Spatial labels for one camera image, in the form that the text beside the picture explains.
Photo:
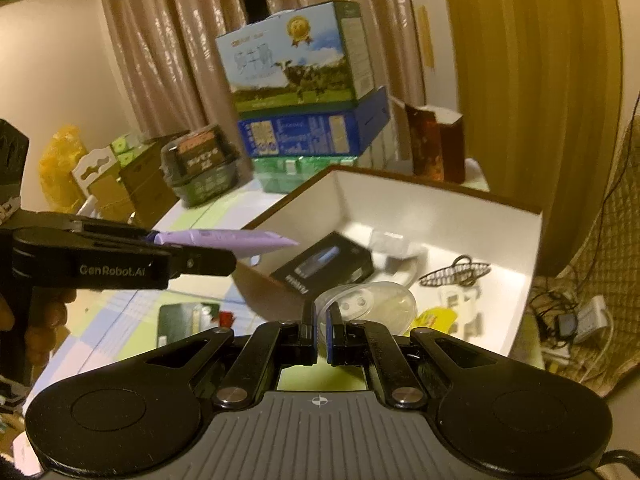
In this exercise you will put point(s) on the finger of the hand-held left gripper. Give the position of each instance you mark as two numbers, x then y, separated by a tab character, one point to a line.
205	262
115	230

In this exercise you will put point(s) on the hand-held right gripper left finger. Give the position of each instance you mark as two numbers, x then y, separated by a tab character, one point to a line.
309	335

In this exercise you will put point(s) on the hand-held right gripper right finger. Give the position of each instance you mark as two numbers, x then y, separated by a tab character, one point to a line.
331	335

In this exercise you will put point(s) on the purple tube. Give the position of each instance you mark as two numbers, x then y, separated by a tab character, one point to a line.
225	242

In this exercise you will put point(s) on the clear plastic cup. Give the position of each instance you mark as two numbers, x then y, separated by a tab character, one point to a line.
375	302

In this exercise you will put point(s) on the yellow green snack packet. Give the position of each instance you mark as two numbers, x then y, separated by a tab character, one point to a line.
435	320

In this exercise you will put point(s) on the metal hair claw clip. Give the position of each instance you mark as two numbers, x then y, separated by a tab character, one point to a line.
455	272

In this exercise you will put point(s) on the brown cardboard box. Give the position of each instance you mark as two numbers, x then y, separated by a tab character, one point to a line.
505	260

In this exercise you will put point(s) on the checked tablecloth desktop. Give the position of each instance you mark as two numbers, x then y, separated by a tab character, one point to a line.
125	320

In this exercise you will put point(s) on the person's left hand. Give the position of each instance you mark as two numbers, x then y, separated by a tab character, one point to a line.
50	320

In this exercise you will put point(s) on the plain brown cardboard carton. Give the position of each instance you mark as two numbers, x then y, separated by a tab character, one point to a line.
150	185

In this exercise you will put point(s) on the black green flat packet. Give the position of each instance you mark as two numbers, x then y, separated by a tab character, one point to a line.
180	322

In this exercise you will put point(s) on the black product box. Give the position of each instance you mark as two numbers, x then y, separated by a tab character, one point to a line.
325	262

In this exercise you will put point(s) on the small green boxes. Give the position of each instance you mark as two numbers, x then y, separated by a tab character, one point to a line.
125	147

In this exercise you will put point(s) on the yellow plastic bag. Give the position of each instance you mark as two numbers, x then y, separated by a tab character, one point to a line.
57	170

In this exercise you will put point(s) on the black food tray pack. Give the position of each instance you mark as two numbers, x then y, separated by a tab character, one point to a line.
200	170

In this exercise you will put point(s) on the green carton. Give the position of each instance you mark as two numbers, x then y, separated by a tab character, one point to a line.
300	172

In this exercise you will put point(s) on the blue carton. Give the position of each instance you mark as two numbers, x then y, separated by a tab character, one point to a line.
300	132

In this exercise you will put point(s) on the dark red box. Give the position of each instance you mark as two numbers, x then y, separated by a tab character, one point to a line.
432	142

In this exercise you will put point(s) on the cow print milk carton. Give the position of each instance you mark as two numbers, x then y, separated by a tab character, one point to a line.
290	60

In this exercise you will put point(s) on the black power adapter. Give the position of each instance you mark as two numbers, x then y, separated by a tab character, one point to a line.
567	326

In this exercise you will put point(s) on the white power strip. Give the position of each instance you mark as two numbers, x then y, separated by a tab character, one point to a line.
592	320

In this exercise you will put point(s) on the quilted chair cover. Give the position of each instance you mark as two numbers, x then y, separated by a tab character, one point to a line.
615	240

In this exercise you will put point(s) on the wooden door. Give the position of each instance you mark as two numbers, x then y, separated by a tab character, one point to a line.
525	85

